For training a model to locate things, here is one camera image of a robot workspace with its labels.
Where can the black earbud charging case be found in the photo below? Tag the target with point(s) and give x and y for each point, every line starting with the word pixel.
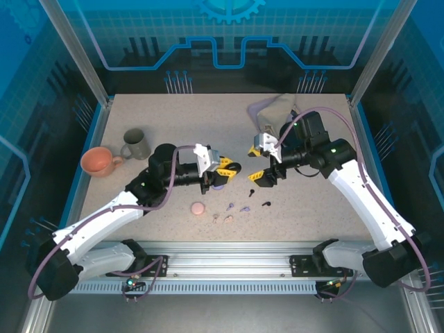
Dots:
pixel 236 166

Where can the purple earbud charging case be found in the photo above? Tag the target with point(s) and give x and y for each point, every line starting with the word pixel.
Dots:
pixel 218 188

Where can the black earbud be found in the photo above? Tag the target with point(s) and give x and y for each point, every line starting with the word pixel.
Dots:
pixel 250 193
pixel 266 204

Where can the purple earbud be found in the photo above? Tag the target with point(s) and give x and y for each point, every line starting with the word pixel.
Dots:
pixel 230 206
pixel 245 209

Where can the pink earbud charging case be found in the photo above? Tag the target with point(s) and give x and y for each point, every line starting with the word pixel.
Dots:
pixel 198 209

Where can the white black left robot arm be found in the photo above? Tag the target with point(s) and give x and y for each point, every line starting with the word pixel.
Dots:
pixel 100 218

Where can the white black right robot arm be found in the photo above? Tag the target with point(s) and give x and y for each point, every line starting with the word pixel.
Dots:
pixel 374 208

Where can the grey mug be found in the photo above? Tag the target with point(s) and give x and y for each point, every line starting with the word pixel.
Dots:
pixel 137 144

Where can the lilac plastic tray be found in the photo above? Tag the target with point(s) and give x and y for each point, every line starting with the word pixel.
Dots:
pixel 252 110

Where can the beige cloth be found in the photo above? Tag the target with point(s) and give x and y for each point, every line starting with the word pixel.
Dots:
pixel 277 107

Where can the orange mug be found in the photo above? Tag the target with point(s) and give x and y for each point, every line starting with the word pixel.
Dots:
pixel 98 163

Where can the small circuit board with LED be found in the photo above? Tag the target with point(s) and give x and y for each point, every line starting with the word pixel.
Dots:
pixel 334 284
pixel 132 282

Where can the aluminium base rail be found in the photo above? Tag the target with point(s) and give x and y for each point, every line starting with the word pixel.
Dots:
pixel 225 260

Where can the aluminium frame post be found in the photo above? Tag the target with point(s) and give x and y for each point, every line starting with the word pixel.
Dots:
pixel 76 52
pixel 381 52

